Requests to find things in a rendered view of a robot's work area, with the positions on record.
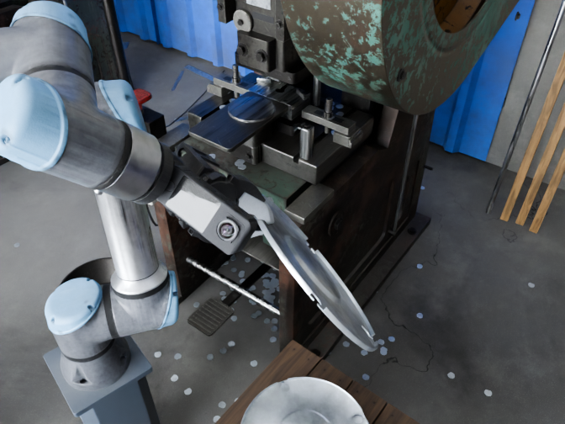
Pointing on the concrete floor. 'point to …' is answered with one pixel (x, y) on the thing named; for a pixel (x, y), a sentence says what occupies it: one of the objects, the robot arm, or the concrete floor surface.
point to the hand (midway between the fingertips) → (266, 226)
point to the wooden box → (308, 363)
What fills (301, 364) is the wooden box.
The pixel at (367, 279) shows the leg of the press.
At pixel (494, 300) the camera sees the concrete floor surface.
